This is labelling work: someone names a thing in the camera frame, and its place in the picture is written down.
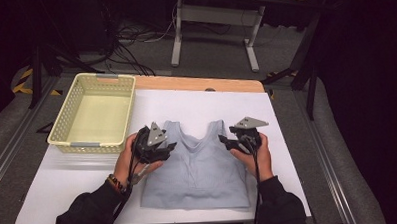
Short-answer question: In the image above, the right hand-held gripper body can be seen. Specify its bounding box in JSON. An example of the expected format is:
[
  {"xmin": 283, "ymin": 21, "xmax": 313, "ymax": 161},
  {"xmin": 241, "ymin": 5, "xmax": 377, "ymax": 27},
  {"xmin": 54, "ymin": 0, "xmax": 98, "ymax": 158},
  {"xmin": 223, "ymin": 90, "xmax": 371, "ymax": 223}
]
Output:
[{"xmin": 228, "ymin": 116, "xmax": 271, "ymax": 156}]

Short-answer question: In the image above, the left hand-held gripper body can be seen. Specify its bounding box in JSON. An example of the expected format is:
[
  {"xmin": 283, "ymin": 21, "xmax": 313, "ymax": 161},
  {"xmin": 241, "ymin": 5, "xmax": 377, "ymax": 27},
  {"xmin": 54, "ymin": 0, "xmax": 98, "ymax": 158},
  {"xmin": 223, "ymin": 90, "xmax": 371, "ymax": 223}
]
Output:
[{"xmin": 132, "ymin": 121, "xmax": 172, "ymax": 165}]

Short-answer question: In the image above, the light blue sleeveless top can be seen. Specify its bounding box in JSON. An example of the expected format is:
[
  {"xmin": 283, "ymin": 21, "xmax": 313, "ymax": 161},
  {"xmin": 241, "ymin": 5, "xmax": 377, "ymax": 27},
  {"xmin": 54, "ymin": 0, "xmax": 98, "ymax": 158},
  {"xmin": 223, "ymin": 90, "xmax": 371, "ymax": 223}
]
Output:
[{"xmin": 137, "ymin": 117, "xmax": 252, "ymax": 214}]

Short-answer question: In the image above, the cream perforated plastic basket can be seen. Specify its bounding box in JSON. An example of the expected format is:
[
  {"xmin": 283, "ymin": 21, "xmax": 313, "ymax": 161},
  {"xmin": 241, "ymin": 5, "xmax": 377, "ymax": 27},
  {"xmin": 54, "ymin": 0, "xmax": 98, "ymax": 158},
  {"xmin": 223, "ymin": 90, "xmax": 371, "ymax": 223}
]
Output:
[{"xmin": 44, "ymin": 70, "xmax": 139, "ymax": 157}]

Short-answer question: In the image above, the person's right hand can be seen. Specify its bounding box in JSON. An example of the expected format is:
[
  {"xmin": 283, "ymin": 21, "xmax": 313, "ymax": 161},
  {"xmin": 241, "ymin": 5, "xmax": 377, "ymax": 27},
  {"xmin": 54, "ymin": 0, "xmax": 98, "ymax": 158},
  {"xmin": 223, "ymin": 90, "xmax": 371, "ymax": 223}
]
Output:
[{"xmin": 228, "ymin": 131, "xmax": 275, "ymax": 184}]

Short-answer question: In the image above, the person's left hand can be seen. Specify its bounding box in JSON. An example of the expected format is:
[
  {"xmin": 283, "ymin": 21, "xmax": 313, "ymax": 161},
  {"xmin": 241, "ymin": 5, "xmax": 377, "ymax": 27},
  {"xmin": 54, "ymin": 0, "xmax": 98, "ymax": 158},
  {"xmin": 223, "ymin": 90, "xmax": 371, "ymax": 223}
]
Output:
[{"xmin": 111, "ymin": 131, "xmax": 165, "ymax": 190}]

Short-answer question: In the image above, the white table sheet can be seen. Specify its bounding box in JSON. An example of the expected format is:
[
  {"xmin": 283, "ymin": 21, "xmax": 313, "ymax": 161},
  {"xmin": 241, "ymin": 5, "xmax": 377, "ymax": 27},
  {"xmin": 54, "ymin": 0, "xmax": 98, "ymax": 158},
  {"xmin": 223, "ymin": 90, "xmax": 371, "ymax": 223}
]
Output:
[{"xmin": 9, "ymin": 83, "xmax": 312, "ymax": 224}]

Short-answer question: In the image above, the black metal stand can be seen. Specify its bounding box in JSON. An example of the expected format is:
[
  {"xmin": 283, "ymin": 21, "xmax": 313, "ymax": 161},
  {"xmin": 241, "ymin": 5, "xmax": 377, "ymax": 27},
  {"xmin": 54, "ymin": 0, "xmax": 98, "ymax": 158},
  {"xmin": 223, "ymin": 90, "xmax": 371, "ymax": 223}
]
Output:
[
  {"xmin": 257, "ymin": 7, "xmax": 325, "ymax": 123},
  {"xmin": 24, "ymin": 0, "xmax": 106, "ymax": 111}
]

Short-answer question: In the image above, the desk with white legs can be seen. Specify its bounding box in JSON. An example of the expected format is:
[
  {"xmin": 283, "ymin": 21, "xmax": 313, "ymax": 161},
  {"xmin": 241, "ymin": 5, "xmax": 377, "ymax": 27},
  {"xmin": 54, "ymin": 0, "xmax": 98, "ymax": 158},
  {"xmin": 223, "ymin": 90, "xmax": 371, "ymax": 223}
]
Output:
[{"xmin": 168, "ymin": 0, "xmax": 310, "ymax": 77}]

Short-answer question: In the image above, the yellow black floor tape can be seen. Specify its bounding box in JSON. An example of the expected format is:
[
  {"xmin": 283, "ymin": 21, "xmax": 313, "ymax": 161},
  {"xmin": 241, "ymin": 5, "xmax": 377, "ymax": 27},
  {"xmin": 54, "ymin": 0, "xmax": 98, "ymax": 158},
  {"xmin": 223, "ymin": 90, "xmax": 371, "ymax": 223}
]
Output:
[{"xmin": 11, "ymin": 65, "xmax": 64, "ymax": 98}]

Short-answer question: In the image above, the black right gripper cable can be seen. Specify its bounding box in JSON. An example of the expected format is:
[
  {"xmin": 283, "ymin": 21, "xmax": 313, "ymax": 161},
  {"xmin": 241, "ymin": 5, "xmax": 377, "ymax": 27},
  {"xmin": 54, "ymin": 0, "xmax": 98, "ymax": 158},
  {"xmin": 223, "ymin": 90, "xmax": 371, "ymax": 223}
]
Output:
[{"xmin": 247, "ymin": 136, "xmax": 264, "ymax": 224}]

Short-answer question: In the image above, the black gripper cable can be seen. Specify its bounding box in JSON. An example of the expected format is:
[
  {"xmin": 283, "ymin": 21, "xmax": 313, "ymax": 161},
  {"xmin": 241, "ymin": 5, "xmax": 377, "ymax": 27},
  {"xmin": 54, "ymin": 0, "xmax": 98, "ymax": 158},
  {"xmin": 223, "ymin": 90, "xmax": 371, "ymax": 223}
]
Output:
[
  {"xmin": 108, "ymin": 127, "xmax": 152, "ymax": 223},
  {"xmin": 247, "ymin": 136, "xmax": 264, "ymax": 224}
]

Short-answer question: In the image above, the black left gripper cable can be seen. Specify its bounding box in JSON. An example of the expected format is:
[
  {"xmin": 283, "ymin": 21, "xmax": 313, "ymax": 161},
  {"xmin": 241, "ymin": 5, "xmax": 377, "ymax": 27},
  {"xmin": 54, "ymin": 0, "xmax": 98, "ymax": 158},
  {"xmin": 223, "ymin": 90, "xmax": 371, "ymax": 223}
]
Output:
[{"xmin": 108, "ymin": 127, "xmax": 152, "ymax": 223}]

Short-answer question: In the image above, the beaded bracelet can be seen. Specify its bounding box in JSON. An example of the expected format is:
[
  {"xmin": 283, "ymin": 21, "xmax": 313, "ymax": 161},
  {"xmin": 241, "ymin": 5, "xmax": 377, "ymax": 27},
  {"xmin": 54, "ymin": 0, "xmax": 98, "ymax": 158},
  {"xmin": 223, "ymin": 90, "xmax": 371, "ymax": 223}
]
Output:
[{"xmin": 105, "ymin": 173, "xmax": 128, "ymax": 196}]

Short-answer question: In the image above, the metal floor rail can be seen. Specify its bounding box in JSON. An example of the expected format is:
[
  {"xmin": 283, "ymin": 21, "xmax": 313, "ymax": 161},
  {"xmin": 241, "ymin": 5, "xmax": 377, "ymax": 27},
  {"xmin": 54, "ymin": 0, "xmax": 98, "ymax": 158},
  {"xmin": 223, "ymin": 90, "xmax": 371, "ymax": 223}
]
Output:
[
  {"xmin": 292, "ymin": 88, "xmax": 359, "ymax": 224},
  {"xmin": 0, "ymin": 76, "xmax": 62, "ymax": 197}
]

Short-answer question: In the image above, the bundle of black floor cables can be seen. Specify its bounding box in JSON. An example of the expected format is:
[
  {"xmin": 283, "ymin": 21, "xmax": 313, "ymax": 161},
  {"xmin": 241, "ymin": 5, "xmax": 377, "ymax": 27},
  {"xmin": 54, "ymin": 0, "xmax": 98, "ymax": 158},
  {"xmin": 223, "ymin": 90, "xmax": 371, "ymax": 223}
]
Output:
[{"xmin": 96, "ymin": 0, "xmax": 158, "ymax": 79}]

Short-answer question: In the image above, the white floor cable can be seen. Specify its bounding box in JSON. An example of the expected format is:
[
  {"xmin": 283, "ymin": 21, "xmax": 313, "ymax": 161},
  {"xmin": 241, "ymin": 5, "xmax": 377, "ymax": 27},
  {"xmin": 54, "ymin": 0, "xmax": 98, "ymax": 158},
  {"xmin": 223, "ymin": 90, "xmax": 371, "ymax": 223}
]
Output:
[{"xmin": 142, "ymin": 2, "xmax": 180, "ymax": 44}]

